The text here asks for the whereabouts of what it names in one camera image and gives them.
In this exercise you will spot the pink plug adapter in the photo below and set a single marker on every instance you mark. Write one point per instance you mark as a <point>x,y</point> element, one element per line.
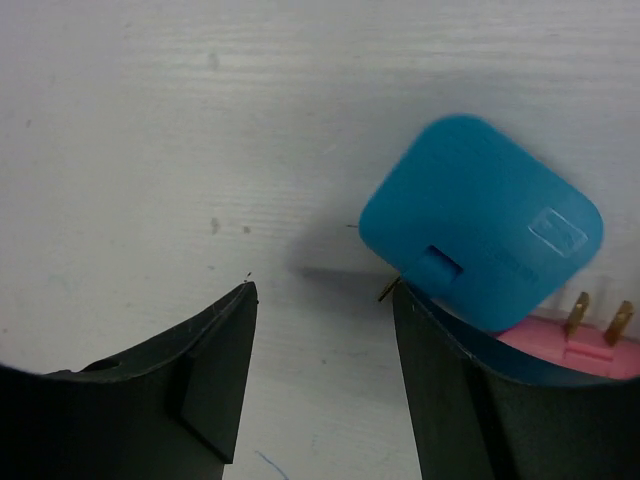
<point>576,346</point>

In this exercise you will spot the blue plug adapter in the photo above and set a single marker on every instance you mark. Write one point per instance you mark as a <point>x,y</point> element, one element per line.
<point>470,218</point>

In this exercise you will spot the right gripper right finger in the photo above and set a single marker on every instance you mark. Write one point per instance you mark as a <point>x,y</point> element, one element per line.
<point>481,409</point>

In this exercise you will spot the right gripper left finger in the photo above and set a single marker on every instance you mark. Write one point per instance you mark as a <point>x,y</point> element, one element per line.
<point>167,408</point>

